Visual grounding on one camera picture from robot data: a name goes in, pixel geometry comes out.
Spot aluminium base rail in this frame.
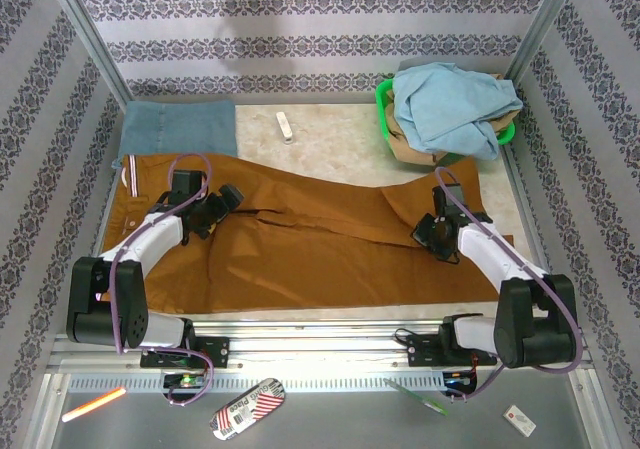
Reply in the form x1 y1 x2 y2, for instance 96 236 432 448
47 318 594 371

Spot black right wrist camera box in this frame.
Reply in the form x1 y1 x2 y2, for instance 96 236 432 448
441 181 467 206

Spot brown trousers with striped waistband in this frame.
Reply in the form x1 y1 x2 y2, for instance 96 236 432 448
102 152 516 315

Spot light blue trousers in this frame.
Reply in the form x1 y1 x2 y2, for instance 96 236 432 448
392 62 525 162

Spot aluminium frame post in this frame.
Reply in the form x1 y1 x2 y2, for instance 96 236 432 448
503 0 587 89
42 0 134 101

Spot green pen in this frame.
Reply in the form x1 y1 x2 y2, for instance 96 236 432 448
383 377 449 417

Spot white eraser box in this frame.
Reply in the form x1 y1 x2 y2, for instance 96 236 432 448
502 403 538 438

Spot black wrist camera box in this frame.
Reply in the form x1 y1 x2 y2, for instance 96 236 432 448
171 168 208 198
441 181 467 206

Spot folded blue jeans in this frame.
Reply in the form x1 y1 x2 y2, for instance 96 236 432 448
118 99 239 158

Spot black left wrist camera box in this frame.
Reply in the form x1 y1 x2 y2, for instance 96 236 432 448
171 168 208 198

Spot green plastic basket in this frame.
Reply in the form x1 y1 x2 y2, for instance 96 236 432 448
375 77 517 163

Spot flag print pencil case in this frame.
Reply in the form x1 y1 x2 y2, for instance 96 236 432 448
208 377 288 442

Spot orange pen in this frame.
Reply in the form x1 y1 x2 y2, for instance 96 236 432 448
61 387 127 424

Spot small white plastic stick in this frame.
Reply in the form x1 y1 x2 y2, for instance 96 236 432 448
275 111 296 146

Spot slotted grey cable duct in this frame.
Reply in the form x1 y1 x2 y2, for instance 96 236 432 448
67 372 447 393

